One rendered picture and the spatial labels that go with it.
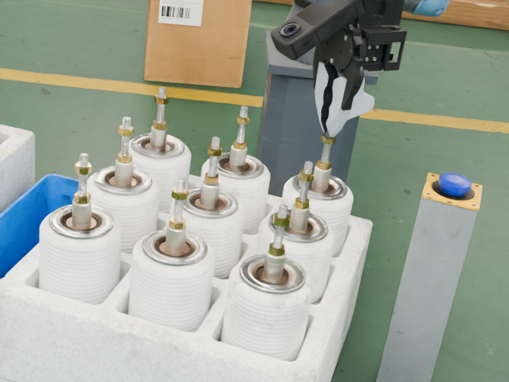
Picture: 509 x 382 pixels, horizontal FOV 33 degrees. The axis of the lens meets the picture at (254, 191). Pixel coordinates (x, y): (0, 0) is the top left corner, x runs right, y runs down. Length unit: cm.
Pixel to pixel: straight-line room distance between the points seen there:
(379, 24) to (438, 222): 25
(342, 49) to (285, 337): 36
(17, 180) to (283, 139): 46
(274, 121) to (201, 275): 58
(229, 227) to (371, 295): 43
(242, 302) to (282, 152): 61
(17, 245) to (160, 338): 45
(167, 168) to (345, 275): 28
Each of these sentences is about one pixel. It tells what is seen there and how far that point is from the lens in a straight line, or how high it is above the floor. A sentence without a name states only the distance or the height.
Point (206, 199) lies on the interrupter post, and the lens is 109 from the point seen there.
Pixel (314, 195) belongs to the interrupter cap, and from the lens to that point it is 116.
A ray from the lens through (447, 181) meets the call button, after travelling 109.
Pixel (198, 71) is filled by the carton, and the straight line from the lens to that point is 213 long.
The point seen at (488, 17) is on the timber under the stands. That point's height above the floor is 4.
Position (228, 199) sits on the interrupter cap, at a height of 25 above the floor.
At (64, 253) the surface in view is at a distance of 102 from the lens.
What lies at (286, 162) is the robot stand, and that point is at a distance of 154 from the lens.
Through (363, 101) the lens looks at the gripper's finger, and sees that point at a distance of 113.
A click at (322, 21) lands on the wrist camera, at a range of 105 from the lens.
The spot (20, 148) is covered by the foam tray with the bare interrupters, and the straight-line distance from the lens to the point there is 139.
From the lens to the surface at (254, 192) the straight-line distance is 118.
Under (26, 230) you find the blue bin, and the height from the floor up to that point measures 6.
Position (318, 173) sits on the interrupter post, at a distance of 117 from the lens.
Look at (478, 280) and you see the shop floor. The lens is 156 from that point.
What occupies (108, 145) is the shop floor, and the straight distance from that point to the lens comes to 180.
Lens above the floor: 79
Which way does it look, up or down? 28 degrees down
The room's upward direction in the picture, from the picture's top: 8 degrees clockwise
